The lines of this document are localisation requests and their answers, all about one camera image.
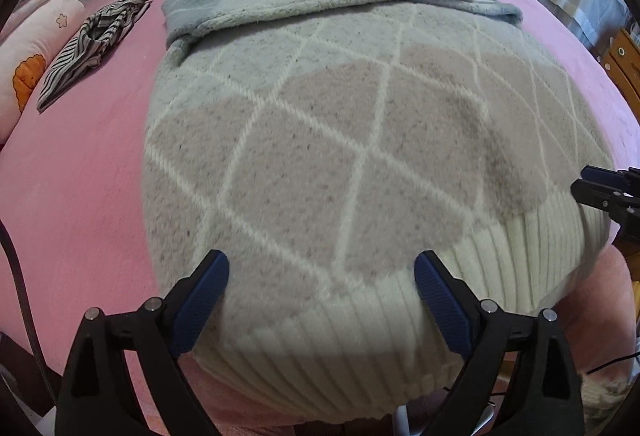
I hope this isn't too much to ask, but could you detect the white fluffy rug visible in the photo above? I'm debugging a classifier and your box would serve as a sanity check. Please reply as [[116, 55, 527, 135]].
[[580, 368, 636, 417]]

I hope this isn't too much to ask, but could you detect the black white striped folded garment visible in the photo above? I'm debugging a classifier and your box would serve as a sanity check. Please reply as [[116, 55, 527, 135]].
[[36, 0, 153, 113]]

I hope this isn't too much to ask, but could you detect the wooden chest of drawers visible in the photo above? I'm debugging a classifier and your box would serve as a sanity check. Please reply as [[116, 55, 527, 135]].
[[597, 26, 640, 117]]

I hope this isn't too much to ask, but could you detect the person's pink clothing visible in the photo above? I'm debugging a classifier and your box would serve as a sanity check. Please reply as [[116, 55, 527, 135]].
[[560, 246, 640, 397]]

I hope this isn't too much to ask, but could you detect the pink pillow with orange print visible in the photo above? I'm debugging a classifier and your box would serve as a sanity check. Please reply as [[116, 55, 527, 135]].
[[0, 0, 86, 141]]

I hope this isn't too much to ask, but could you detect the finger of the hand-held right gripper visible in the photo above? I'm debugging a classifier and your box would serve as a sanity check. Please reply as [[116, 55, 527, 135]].
[[580, 165, 640, 191], [570, 178, 640, 223]]

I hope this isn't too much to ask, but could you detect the diamond pattern knit sweater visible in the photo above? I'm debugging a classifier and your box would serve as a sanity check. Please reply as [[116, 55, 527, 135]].
[[142, 0, 618, 422]]

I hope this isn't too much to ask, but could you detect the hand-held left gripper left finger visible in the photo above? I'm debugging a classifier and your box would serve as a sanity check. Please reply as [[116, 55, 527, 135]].
[[54, 250, 231, 436]]

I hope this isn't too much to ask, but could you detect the pink fleece bed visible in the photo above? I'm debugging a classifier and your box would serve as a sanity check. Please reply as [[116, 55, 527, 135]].
[[0, 0, 640, 427]]

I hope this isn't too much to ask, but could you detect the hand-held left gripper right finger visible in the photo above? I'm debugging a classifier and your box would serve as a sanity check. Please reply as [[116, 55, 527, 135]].
[[414, 250, 587, 436]]

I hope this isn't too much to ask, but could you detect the black strap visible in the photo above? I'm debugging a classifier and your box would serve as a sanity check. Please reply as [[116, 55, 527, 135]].
[[0, 216, 53, 399]]

